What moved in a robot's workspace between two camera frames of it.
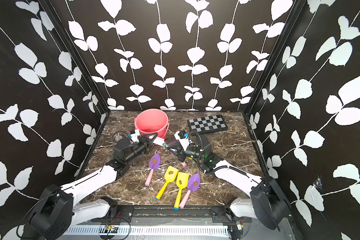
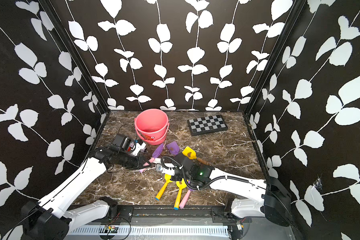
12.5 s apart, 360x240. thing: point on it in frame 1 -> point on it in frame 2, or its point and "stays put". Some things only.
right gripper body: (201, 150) -> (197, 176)
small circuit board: (108, 229) stays put
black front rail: (170, 214) stays put
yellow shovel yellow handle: (170, 176) stays put
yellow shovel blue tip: (181, 183) stays put
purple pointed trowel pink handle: (154, 163) -> (157, 152)
